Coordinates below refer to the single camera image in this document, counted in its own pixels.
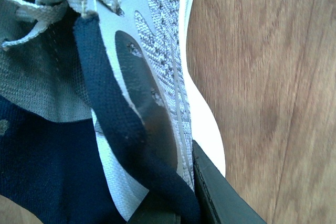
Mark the grey knit sneaker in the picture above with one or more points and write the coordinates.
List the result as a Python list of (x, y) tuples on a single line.
[(98, 109)]

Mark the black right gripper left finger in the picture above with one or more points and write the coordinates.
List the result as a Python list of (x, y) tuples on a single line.
[(154, 210)]

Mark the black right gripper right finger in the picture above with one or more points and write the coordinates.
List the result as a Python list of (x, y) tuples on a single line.
[(219, 202)]

